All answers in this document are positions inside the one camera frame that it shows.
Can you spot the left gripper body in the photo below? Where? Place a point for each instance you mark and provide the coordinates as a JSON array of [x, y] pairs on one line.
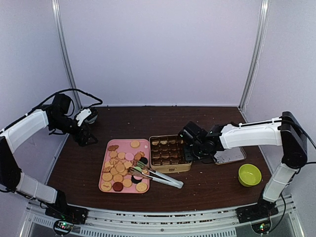
[[77, 137]]

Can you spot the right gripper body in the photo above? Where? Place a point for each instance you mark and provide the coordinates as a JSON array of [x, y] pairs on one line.
[[198, 153]]

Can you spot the gold cookie tin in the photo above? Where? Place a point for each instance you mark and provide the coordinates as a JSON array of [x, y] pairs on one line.
[[167, 154]]

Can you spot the silver white tongs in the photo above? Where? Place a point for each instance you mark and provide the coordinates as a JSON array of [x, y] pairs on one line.
[[151, 174]]

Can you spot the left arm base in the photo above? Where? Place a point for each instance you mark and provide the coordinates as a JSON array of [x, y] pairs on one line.
[[66, 219]]

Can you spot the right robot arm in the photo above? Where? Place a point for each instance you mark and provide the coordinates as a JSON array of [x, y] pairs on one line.
[[281, 137]]

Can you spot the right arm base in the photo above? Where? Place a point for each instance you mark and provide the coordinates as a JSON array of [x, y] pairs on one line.
[[259, 216]]

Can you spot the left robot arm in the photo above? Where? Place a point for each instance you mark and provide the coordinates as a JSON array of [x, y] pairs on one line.
[[55, 117]]

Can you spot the silver tin lid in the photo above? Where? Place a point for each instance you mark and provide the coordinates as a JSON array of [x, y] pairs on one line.
[[230, 155]]

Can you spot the pale blue ceramic bowl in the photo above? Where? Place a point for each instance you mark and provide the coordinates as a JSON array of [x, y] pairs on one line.
[[93, 116]]

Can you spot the brown leaf cookie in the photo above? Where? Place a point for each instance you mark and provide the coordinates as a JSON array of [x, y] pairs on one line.
[[112, 147]]

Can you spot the pink plastic tray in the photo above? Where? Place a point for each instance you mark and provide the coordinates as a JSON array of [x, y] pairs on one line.
[[115, 166]]

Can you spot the pink round cookie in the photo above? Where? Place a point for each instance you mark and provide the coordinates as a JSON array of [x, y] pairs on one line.
[[129, 156]]

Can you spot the round cookie red mark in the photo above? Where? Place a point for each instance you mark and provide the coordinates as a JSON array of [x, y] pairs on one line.
[[106, 186]]

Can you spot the swirl butter cookie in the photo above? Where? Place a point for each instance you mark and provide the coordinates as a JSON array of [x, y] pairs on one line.
[[139, 155]]

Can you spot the dark red round cookie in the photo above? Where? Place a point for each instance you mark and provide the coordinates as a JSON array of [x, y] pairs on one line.
[[117, 186]]

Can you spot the green bowl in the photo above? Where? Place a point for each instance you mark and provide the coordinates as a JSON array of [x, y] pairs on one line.
[[249, 175]]

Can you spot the black sandwich cookie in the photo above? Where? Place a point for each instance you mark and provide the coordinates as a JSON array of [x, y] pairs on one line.
[[144, 160]]

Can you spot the black cookie lower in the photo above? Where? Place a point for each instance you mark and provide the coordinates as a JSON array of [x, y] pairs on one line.
[[135, 181]]

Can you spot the round embossed cookie bottom right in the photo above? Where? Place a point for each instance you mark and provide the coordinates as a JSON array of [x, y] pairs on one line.
[[141, 187]]

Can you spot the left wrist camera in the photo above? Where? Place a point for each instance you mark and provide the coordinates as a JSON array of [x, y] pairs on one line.
[[81, 117]]

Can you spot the aluminium front rail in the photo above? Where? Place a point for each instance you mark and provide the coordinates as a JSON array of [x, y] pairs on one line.
[[221, 222]]

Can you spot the right frame post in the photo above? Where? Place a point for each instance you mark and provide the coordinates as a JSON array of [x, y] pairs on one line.
[[254, 63]]

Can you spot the frame post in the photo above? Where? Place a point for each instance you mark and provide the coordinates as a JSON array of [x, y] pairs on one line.
[[254, 63], [62, 41]]

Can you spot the left frame post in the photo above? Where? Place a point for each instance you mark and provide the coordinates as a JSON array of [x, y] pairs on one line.
[[62, 41]]

